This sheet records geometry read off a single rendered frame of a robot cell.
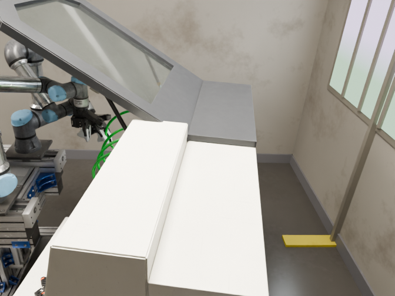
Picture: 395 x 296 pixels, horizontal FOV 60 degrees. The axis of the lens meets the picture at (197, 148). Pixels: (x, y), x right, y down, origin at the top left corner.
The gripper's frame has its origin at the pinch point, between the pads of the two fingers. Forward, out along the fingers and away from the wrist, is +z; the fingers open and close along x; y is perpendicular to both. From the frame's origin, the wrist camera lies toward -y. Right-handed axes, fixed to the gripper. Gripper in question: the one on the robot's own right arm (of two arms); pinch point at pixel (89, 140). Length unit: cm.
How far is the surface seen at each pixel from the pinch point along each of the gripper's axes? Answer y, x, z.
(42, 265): -4, 65, 25
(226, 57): -69, -191, -5
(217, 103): -68, 0, -29
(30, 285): -4, 75, 25
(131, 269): -54, 106, -28
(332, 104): -170, -146, 17
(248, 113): -83, 8, -29
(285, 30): -124, -200, -36
